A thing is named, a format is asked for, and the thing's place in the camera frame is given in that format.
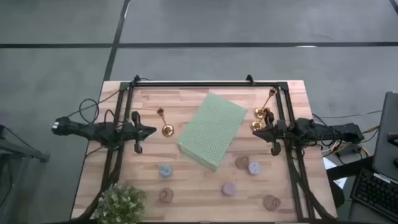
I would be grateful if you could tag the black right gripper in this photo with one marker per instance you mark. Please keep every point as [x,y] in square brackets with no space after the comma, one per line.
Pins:
[276,132]

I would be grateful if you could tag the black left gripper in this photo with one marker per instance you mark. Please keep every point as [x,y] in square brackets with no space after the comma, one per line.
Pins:
[136,132]

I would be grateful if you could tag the gold candlestick holder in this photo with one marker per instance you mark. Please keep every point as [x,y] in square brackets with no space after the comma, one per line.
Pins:
[259,113]
[168,130]
[256,125]

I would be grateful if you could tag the lavender patterned candle tin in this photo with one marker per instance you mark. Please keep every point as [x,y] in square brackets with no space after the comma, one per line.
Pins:
[254,168]

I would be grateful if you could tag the pink candle tin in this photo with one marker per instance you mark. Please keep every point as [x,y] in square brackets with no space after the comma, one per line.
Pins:
[229,188]

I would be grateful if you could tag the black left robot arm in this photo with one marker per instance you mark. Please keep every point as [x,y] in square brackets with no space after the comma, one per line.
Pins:
[93,130]

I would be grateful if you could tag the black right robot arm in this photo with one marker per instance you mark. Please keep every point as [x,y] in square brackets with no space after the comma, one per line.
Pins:
[311,127]

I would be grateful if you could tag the blue-grey candle tin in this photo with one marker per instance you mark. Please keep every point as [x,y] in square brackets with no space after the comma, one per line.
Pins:
[165,170]

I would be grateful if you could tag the green perforated metal shelf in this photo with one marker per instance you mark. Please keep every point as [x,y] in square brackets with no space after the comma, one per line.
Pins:
[211,130]

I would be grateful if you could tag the white paper sheet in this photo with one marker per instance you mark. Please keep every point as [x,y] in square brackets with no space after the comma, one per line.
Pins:
[329,163]
[340,183]

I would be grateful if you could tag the potted artificial plant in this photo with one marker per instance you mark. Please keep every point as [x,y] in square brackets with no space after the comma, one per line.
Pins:
[119,203]

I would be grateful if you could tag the black power adapter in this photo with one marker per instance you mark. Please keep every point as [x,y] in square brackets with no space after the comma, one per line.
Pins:
[349,149]

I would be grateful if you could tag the black side desk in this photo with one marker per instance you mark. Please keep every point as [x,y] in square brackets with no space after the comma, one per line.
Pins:
[348,169]

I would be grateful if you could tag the black floor stand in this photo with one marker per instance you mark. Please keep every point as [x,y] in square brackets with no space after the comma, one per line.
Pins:
[31,153]

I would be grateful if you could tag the grey laptop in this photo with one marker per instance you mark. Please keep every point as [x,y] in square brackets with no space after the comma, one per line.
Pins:
[385,140]

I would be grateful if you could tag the black keyboard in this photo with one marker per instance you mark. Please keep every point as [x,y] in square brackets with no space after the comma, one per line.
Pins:
[373,193]

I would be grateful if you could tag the black aluminium frame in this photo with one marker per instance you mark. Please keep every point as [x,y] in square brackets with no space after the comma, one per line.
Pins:
[202,84]

